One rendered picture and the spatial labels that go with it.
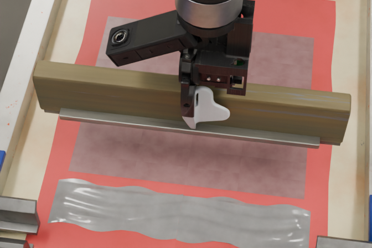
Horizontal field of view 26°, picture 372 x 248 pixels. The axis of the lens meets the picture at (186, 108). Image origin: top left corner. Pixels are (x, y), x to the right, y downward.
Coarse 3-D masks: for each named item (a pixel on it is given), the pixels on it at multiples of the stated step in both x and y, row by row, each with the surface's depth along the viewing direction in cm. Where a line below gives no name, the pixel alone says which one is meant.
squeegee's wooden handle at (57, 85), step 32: (64, 64) 104; (64, 96) 106; (96, 96) 105; (128, 96) 104; (160, 96) 103; (224, 96) 101; (256, 96) 101; (288, 96) 101; (320, 96) 101; (256, 128) 106; (288, 128) 104; (320, 128) 103
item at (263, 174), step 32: (256, 0) 135; (288, 0) 135; (320, 0) 135; (256, 32) 131; (288, 32) 131; (320, 32) 131; (256, 64) 128; (288, 64) 128; (320, 64) 128; (192, 160) 117; (224, 160) 117; (256, 160) 117; (288, 160) 117; (320, 160) 117; (192, 192) 114; (224, 192) 114; (256, 192) 114; (288, 192) 114; (320, 192) 114; (320, 224) 111
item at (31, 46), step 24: (48, 0) 131; (24, 24) 128; (48, 24) 129; (24, 48) 125; (24, 72) 122; (0, 96) 120; (24, 96) 120; (0, 120) 117; (24, 120) 121; (0, 144) 115; (0, 192) 113
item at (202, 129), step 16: (64, 112) 108; (80, 112) 108; (96, 112) 108; (144, 128) 107; (160, 128) 106; (176, 128) 106; (208, 128) 106; (224, 128) 106; (240, 128) 106; (288, 144) 105; (304, 144) 105
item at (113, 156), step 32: (96, 0) 135; (128, 0) 135; (160, 0) 135; (96, 32) 131; (96, 64) 128; (128, 64) 128; (160, 64) 128; (64, 128) 120; (96, 128) 120; (128, 128) 120; (64, 160) 117; (96, 160) 117; (128, 160) 117; (160, 160) 117; (160, 192) 114; (64, 224) 111
